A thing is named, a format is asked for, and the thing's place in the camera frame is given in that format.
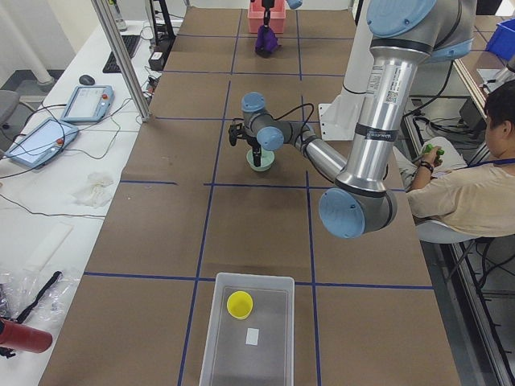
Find mint green bowl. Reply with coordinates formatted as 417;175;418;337
246;150;275;172

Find white translucent plastic bin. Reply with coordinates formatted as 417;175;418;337
199;273;295;385

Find blue storage bin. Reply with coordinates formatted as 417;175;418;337
486;18;515;60

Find black power box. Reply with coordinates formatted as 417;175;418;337
148;51;166;72

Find near blue teach pendant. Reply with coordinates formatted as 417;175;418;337
5;118;79;169

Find crumpled white tissue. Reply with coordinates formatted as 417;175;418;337
72;172;113;208

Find black strap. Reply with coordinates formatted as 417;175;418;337
15;270;64;323

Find yellow plastic cup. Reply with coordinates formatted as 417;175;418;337
226;290;253;320

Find purple cloth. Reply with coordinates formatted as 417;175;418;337
254;25;279;58

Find far blue teach pendant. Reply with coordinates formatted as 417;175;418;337
60;85;113;125

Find black keyboard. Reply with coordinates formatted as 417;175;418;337
101;34;142;74

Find green controller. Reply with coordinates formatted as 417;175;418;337
421;144;445;166

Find aluminium frame post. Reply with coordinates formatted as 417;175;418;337
91;0;150;122

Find blue teach pendant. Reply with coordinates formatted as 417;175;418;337
5;118;79;169
60;85;113;125

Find white foam strip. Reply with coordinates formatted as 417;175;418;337
24;222;73;272

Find pink plastic bin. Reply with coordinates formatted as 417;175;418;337
246;0;286;34

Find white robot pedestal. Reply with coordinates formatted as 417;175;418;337
319;0;373;141

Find red cylinder bottle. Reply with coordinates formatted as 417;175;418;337
1;319;53;353

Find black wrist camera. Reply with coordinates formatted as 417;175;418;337
228;122;246;146

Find clear plastic bag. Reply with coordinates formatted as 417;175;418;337
1;269;80;327

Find black computer mouse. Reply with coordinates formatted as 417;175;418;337
79;74;96;86

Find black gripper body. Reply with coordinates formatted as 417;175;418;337
246;137;262;153
262;0;274;9

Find seated person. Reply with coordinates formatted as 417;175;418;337
393;81;514;237

